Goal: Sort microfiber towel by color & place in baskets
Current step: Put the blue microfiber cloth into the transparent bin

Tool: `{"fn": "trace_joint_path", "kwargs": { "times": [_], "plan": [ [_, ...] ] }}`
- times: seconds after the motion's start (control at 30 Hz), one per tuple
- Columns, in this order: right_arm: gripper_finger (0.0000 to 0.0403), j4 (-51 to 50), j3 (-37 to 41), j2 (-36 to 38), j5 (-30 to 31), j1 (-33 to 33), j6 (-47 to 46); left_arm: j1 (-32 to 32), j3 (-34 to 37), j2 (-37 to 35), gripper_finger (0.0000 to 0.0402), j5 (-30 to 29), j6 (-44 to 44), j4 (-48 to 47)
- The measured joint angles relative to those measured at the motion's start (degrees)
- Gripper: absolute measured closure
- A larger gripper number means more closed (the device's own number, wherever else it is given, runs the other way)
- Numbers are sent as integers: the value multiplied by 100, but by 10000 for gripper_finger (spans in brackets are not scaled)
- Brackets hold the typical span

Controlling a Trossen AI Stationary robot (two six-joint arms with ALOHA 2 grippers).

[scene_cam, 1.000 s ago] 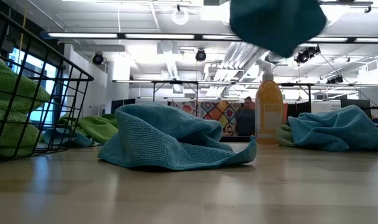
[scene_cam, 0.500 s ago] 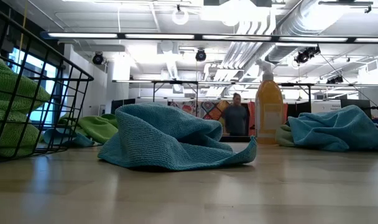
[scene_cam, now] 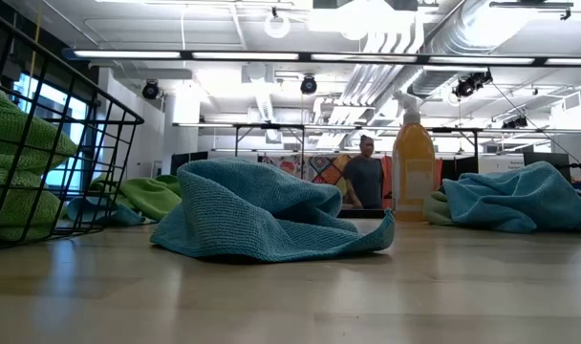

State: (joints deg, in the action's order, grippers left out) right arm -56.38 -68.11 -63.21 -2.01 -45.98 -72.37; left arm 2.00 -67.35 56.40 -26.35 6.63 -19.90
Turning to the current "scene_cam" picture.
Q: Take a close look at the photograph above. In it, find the blue microfiber towel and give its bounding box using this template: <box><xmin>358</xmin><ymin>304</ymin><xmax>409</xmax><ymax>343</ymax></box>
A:
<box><xmin>441</xmin><ymin>161</ymin><xmax>581</xmax><ymax>235</ymax></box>
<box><xmin>64</xmin><ymin>195</ymin><xmax>148</xmax><ymax>227</ymax></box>
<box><xmin>149</xmin><ymin>157</ymin><xmax>397</xmax><ymax>264</ymax></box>

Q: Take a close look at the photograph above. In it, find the pale green microfiber towel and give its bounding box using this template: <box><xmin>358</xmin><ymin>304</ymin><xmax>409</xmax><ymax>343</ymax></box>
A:
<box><xmin>422</xmin><ymin>190</ymin><xmax>457</xmax><ymax>226</ymax></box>

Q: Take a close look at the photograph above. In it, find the colourful patchwork quilt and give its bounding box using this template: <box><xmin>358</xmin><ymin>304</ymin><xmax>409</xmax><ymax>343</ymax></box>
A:
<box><xmin>260</xmin><ymin>153</ymin><xmax>353</xmax><ymax>197</ymax></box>

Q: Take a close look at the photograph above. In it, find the person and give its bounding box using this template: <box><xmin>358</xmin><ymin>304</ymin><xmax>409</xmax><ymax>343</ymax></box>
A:
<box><xmin>342</xmin><ymin>134</ymin><xmax>385</xmax><ymax>210</ymax></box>

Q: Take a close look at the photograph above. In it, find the black computer monitor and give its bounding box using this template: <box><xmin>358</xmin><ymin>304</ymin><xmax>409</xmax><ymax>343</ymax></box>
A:
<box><xmin>169</xmin><ymin>151</ymin><xmax>209</xmax><ymax>176</ymax></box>
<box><xmin>523</xmin><ymin>151</ymin><xmax>571</xmax><ymax>169</ymax></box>

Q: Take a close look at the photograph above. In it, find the black overhead light bar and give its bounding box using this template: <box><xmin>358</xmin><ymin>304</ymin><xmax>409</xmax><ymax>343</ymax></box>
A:
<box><xmin>62</xmin><ymin>46</ymin><xmax>581</xmax><ymax>68</ymax></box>

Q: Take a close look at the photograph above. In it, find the orange spray bottle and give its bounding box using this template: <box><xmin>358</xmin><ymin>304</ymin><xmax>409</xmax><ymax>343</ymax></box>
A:
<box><xmin>391</xmin><ymin>89</ymin><xmax>438</xmax><ymax>224</ymax></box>

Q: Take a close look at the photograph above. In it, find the black partition panel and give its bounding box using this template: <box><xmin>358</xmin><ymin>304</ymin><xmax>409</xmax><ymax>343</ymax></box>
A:
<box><xmin>441</xmin><ymin>157</ymin><xmax>478</xmax><ymax>185</ymax></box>

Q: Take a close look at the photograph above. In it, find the black ceiling spotlight cluster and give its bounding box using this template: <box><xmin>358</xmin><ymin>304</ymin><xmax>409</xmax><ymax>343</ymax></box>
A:
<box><xmin>452</xmin><ymin>70</ymin><xmax>493</xmax><ymax>99</ymax></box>

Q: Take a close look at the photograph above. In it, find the white sign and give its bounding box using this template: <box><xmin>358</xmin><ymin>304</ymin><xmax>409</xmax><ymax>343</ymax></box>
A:
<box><xmin>478</xmin><ymin>155</ymin><xmax>526</xmax><ymax>175</ymax></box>

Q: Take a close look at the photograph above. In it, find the black background table frame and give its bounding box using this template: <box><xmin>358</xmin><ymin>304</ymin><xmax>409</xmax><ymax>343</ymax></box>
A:
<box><xmin>173</xmin><ymin>122</ymin><xmax>483</xmax><ymax>166</ymax></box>

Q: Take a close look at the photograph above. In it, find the white hanging ring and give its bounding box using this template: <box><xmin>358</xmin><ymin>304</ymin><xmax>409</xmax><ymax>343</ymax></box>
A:
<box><xmin>264</xmin><ymin>11</ymin><xmax>291</xmax><ymax>39</ymax></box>

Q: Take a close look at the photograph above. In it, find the black wire basket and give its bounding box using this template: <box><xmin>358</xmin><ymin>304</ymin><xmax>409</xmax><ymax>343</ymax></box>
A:
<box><xmin>0</xmin><ymin>7</ymin><xmax>146</xmax><ymax>252</ymax></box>

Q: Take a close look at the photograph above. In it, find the silver ventilation duct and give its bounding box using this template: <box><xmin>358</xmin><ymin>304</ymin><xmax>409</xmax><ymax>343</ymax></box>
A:
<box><xmin>407</xmin><ymin>0</ymin><xmax>535</xmax><ymax>99</ymax></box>

